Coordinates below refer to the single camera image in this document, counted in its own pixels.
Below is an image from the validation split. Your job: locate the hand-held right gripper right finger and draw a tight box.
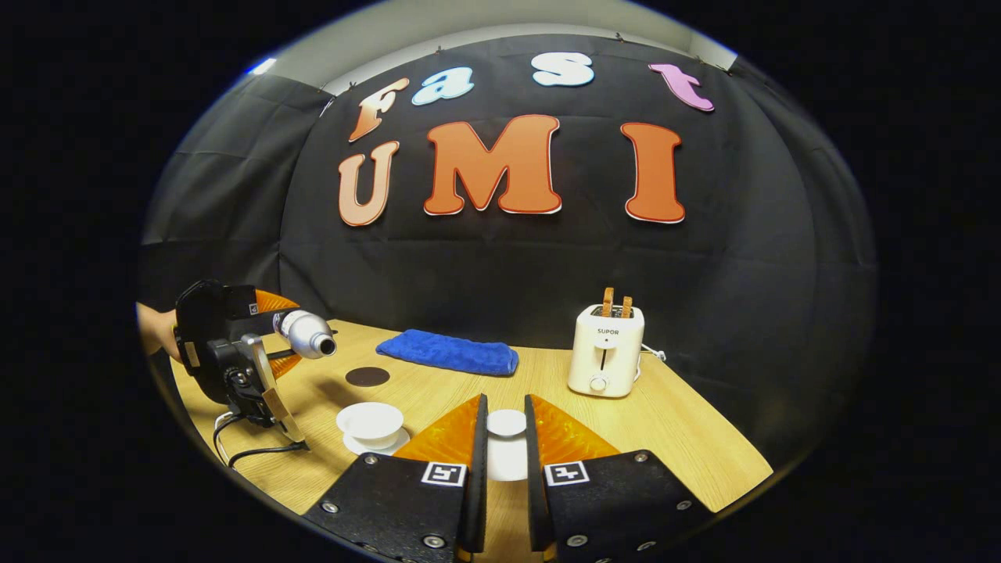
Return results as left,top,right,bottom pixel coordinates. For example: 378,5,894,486
524,394,714,563

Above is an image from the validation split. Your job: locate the white toaster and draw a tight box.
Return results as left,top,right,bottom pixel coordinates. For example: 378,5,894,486
568,303,646,398

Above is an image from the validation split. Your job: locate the white saucer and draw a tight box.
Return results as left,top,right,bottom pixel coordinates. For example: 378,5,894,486
343,426,411,457

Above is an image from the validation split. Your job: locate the white teacup lid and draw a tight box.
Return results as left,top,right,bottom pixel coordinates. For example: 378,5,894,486
485,409,529,482

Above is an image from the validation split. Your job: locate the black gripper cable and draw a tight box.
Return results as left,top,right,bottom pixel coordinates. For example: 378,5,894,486
213,411,310,468

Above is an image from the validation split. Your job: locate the white teacup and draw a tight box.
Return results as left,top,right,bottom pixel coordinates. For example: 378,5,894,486
336,402,405,440

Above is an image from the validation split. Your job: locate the silver water bottle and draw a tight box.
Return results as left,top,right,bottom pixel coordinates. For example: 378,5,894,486
272,310,338,360

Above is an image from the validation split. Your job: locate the blue towel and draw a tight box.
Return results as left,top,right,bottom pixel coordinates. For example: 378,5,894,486
375,329,519,377

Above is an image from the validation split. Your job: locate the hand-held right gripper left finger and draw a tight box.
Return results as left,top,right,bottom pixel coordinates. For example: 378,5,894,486
303,393,490,563

